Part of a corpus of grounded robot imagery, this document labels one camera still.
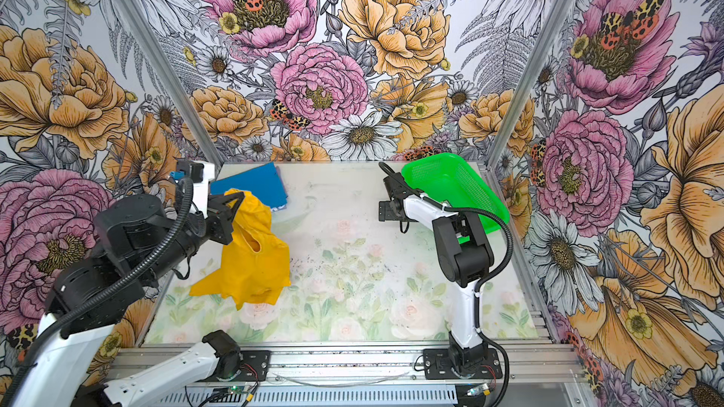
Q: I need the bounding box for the yellow t shirt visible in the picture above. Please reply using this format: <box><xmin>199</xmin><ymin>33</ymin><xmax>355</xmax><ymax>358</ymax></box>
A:
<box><xmin>190</xmin><ymin>191</ymin><xmax>291</xmax><ymax>309</ymax></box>

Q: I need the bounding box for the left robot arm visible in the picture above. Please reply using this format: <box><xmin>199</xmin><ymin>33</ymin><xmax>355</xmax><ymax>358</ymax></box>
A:
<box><xmin>1</xmin><ymin>177</ymin><xmax>246</xmax><ymax>406</ymax></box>

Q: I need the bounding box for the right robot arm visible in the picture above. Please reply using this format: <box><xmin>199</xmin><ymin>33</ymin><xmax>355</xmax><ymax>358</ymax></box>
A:
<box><xmin>378</xmin><ymin>163</ymin><xmax>494</xmax><ymax>375</ymax></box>

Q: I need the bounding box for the folded blue t shirt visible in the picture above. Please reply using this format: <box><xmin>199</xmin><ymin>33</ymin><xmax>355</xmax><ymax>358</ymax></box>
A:
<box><xmin>210</xmin><ymin>163</ymin><xmax>288</xmax><ymax>211</ymax></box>

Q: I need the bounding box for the green plastic basket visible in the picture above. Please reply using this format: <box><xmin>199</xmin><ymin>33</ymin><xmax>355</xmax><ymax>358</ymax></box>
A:
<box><xmin>402</xmin><ymin>153</ymin><xmax>510</xmax><ymax>224</ymax></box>

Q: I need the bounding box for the green circuit board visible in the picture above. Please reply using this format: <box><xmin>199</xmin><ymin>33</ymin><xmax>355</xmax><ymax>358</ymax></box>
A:
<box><xmin>213</xmin><ymin>384</ymin><xmax>258</xmax><ymax>402</ymax></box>

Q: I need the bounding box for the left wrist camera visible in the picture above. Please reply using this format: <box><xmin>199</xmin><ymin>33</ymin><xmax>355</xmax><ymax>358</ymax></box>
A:
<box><xmin>171</xmin><ymin>159</ymin><xmax>216</xmax><ymax>218</ymax></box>

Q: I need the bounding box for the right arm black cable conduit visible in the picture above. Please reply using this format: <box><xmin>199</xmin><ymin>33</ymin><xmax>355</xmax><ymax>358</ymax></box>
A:
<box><xmin>377</xmin><ymin>161</ymin><xmax>515</xmax><ymax>407</ymax></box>

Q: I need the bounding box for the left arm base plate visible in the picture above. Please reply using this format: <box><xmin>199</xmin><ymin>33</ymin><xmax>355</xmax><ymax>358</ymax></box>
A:
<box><xmin>209</xmin><ymin>350</ymin><xmax>272</xmax><ymax>382</ymax></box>

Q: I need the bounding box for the aluminium front frame rail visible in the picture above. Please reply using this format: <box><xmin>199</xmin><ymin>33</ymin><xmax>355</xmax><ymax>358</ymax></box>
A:
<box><xmin>106</xmin><ymin>341</ymin><xmax>584</xmax><ymax>388</ymax></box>

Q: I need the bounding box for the aluminium right table rail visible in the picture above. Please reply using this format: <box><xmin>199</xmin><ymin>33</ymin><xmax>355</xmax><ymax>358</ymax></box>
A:
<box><xmin>475</xmin><ymin>163</ymin><xmax>561</xmax><ymax>344</ymax></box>

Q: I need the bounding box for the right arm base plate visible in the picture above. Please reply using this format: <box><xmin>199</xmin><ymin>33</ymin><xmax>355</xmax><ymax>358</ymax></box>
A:
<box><xmin>422</xmin><ymin>347</ymin><xmax>503</xmax><ymax>381</ymax></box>

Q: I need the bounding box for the aluminium left corner post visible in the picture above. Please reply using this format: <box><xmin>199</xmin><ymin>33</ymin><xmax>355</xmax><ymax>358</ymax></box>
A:
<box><xmin>112</xmin><ymin>0</ymin><xmax>224</xmax><ymax>173</ymax></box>

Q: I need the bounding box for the aluminium corner post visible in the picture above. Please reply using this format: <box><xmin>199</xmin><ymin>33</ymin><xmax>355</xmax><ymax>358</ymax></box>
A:
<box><xmin>112</xmin><ymin>0</ymin><xmax>224</xmax><ymax>173</ymax></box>
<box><xmin>486</xmin><ymin>0</ymin><xmax>576</xmax><ymax>171</ymax></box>

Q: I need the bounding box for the aluminium right corner post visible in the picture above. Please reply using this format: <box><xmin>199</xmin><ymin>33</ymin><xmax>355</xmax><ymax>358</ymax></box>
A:
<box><xmin>486</xmin><ymin>0</ymin><xmax>576</xmax><ymax>171</ymax></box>

